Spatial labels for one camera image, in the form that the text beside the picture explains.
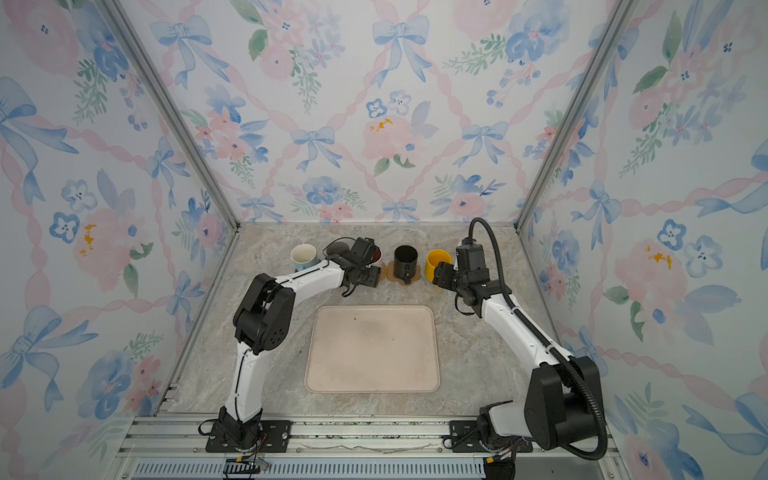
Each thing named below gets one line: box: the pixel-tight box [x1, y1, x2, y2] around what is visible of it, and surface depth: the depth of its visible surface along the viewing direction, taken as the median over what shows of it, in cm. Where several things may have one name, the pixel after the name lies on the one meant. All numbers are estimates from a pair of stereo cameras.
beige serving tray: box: [304, 304, 441, 393], surface depth 90 cm
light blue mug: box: [290, 243, 319, 271], surface depth 100 cm
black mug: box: [394, 244, 419, 285], surface depth 101 cm
